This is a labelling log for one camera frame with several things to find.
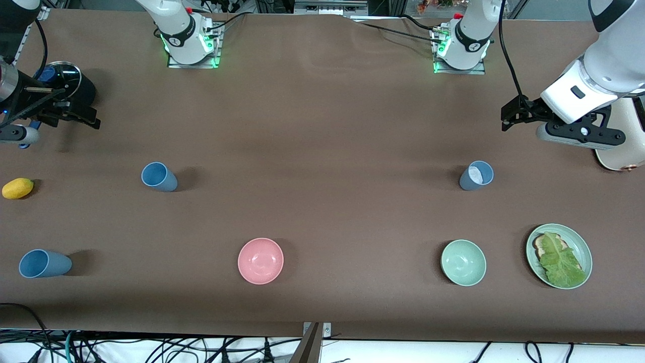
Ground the blue plastic cup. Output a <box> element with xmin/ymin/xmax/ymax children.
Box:
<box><xmin>19</xmin><ymin>249</ymin><xmax>73</xmax><ymax>279</ymax></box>
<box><xmin>141</xmin><ymin>161</ymin><xmax>178</xmax><ymax>193</ymax></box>
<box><xmin>459</xmin><ymin>160</ymin><xmax>495</xmax><ymax>192</ymax></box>

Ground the black cooking pot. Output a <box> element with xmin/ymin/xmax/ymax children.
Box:
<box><xmin>48</xmin><ymin>68</ymin><xmax>97</xmax><ymax>123</ymax></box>

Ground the glass pot lid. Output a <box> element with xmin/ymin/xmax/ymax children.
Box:
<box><xmin>43</xmin><ymin>61</ymin><xmax>82</xmax><ymax>100</ymax></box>

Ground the yellow lemon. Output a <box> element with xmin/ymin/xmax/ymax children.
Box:
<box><xmin>2</xmin><ymin>177</ymin><xmax>35</xmax><ymax>200</ymax></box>

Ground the white kitchen appliance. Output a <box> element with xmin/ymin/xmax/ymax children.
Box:
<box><xmin>594</xmin><ymin>96</ymin><xmax>645</xmax><ymax>172</ymax></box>

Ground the mint green plate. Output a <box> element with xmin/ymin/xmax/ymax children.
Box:
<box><xmin>526</xmin><ymin>223</ymin><xmax>594</xmax><ymax>290</ymax></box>

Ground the bread slice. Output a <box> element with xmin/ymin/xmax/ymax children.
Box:
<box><xmin>533</xmin><ymin>232</ymin><xmax>584</xmax><ymax>271</ymax></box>

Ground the green lettuce leaf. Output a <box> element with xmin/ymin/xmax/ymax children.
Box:
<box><xmin>539</xmin><ymin>232</ymin><xmax>588</xmax><ymax>288</ymax></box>

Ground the mint green bowl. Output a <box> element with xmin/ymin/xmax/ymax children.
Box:
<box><xmin>441</xmin><ymin>239</ymin><xmax>487</xmax><ymax>287</ymax></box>

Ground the brown table cover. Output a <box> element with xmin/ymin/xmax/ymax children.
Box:
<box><xmin>0</xmin><ymin>8</ymin><xmax>645</xmax><ymax>344</ymax></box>

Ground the grey power strip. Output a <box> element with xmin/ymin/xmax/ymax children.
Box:
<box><xmin>294</xmin><ymin>2</ymin><xmax>369</xmax><ymax>16</ymax></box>

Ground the pink bowl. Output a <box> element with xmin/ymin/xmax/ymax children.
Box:
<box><xmin>237</xmin><ymin>237</ymin><xmax>285</xmax><ymax>285</ymax></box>

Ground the aluminium frame profile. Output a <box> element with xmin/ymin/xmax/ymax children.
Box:
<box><xmin>14</xmin><ymin>7</ymin><xmax>51</xmax><ymax>66</ymax></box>

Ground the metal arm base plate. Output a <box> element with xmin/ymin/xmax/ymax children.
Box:
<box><xmin>432</xmin><ymin>26</ymin><xmax>487</xmax><ymax>76</ymax></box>
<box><xmin>167</xmin><ymin>20</ymin><xmax>223</xmax><ymax>70</ymax></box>

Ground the grey metal bracket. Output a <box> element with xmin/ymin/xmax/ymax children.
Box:
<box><xmin>302</xmin><ymin>322</ymin><xmax>332</xmax><ymax>340</ymax></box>

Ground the dark camera post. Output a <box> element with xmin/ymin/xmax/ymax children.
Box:
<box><xmin>289</xmin><ymin>323</ymin><xmax>324</xmax><ymax>363</ymax></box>

